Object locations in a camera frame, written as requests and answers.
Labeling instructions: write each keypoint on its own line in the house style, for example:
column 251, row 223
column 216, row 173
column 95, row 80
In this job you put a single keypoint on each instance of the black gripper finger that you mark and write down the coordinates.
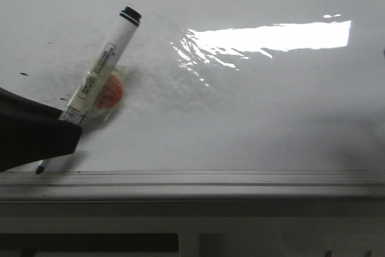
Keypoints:
column 31, row 131

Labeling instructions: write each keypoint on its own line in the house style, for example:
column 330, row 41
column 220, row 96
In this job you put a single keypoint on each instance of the white black whiteboard marker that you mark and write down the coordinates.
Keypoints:
column 97, row 75

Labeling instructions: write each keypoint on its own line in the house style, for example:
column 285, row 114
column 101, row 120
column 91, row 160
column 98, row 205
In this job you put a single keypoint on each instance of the red round magnet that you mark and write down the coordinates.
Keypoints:
column 111, row 95

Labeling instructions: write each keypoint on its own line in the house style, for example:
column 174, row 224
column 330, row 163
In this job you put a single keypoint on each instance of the white whiteboard with aluminium frame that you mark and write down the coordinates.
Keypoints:
column 226, row 99

